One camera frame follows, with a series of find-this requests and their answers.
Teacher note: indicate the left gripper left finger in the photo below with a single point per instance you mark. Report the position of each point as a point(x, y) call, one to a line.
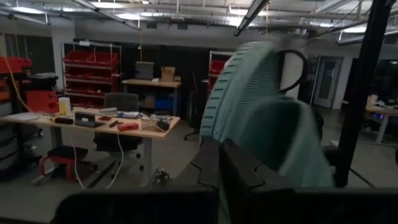
point(140, 207)

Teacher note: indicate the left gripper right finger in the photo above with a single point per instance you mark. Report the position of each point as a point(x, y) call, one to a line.
point(295, 207)

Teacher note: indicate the teal rubber slide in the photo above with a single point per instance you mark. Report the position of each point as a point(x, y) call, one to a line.
point(248, 109)

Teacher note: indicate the red black stool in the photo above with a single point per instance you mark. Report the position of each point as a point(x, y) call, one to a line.
point(62, 161)

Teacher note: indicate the grey electronic device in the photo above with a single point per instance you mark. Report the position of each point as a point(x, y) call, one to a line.
point(85, 119)

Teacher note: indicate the blue storage bin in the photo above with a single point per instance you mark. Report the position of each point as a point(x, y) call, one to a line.
point(163, 104)

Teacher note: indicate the black office chair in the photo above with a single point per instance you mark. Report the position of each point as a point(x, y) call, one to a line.
point(121, 102)

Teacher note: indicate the black rectangular case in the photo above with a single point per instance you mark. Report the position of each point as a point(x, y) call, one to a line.
point(63, 120)

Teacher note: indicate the yellowish plastic bottle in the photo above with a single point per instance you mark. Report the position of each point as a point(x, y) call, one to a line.
point(64, 107)

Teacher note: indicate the grey door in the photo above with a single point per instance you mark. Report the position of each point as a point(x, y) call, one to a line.
point(328, 82)

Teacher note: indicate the light wooden desk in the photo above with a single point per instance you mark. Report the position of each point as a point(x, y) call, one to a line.
point(382, 110)

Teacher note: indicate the long wooden worktable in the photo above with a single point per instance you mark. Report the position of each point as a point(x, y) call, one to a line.
point(40, 121)

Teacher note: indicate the cardboard box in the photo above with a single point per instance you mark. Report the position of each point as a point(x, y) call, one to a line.
point(168, 74)

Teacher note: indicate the grey stacked trays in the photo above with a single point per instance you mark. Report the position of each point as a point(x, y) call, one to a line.
point(144, 70)

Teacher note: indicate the red toolbox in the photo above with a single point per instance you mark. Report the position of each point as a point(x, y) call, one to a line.
point(42, 101)

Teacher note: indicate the red storage bin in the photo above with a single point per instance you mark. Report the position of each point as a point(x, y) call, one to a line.
point(15, 65)

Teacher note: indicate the black aluminium rig frame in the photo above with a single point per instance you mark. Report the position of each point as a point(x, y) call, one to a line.
point(363, 93)

